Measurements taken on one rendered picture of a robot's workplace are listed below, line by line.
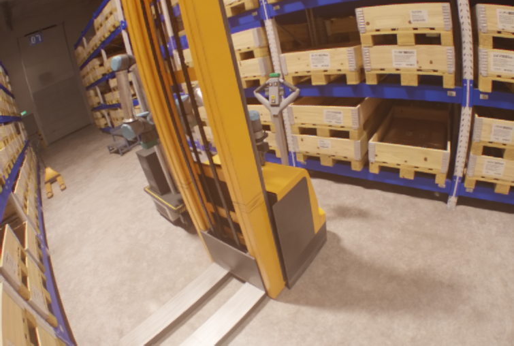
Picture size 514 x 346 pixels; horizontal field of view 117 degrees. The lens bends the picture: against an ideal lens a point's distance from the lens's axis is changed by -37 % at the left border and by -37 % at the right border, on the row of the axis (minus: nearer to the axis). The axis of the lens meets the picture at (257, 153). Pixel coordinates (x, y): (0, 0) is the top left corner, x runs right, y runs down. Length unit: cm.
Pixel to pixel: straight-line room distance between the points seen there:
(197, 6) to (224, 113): 47
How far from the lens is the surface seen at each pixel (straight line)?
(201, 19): 108
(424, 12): 220
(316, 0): 251
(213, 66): 107
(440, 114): 354
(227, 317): 188
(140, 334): 209
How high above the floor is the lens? 166
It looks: 24 degrees down
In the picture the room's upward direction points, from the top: 13 degrees counter-clockwise
